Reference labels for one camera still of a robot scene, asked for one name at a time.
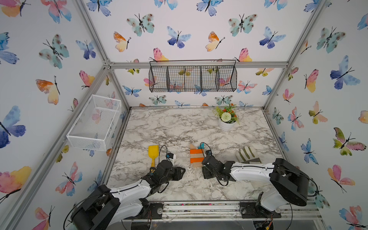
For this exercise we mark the orange rectangular block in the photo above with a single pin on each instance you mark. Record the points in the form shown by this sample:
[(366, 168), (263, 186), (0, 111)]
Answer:
[(196, 160), (196, 151)]

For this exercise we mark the black wire wall basket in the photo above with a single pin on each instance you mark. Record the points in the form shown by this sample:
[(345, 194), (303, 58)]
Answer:
[(197, 76)]

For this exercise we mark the long natural wood block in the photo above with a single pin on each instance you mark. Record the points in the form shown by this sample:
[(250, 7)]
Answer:
[(197, 155)]

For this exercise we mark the potted artificial flower plant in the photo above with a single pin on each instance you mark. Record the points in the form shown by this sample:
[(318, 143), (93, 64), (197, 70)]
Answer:
[(227, 117)]

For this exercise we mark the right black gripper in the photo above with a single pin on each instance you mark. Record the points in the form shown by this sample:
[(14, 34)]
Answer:
[(205, 175)]

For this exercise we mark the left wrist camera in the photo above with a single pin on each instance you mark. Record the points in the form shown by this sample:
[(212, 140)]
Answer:
[(171, 157)]

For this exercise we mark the striped green white cloth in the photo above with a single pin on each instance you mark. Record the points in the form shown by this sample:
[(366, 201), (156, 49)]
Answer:
[(247, 155)]

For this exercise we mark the yellow toy shovel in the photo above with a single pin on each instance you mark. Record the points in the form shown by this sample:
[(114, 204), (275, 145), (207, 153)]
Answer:
[(153, 152)]

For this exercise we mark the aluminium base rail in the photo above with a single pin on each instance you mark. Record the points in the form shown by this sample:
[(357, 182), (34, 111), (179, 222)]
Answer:
[(227, 210)]

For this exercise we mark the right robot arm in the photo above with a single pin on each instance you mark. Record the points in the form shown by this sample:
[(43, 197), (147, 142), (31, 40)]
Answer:
[(290, 184)]

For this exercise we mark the white mesh wall basket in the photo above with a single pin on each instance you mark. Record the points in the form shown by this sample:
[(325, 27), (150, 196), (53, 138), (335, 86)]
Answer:
[(94, 126)]

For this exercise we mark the short natural wood block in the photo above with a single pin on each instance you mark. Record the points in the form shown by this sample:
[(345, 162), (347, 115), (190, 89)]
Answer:
[(197, 165)]

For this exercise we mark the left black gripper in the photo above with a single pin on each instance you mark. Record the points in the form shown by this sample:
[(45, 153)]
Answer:
[(178, 176)]

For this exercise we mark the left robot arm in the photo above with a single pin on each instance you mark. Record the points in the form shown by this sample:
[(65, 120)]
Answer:
[(106, 206)]

